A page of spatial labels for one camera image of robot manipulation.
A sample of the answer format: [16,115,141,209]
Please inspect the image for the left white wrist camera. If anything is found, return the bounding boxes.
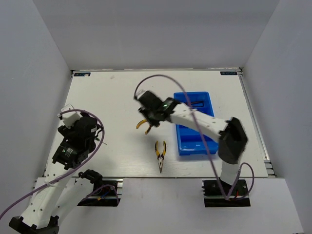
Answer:
[57,104,81,129]

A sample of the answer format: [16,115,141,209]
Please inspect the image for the dark hex key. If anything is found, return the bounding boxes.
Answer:
[191,100,205,108]

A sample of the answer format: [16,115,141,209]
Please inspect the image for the right blue table label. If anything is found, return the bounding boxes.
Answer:
[220,71,237,76]

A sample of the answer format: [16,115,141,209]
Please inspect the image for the yellow black pliers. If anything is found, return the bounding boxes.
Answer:
[136,118,153,136]
[155,141,167,173]

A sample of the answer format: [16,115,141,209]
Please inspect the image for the blue divided plastic bin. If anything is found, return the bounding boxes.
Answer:
[175,92,215,156]

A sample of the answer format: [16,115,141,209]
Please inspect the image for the blue table label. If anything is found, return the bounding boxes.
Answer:
[220,71,237,76]
[74,72,91,77]

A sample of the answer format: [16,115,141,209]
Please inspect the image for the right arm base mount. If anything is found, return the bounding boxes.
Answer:
[201,179,251,208]

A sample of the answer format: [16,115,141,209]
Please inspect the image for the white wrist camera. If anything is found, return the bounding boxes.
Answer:
[57,104,81,129]
[134,89,146,100]

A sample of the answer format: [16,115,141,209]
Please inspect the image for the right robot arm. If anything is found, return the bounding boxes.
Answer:
[134,91,248,197]

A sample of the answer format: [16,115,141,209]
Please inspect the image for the left blue table label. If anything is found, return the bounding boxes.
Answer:
[74,72,91,77]

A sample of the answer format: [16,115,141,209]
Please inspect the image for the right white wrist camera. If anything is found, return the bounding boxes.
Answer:
[134,89,146,100]

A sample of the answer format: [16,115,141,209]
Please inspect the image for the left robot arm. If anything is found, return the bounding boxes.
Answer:
[9,113,104,234]

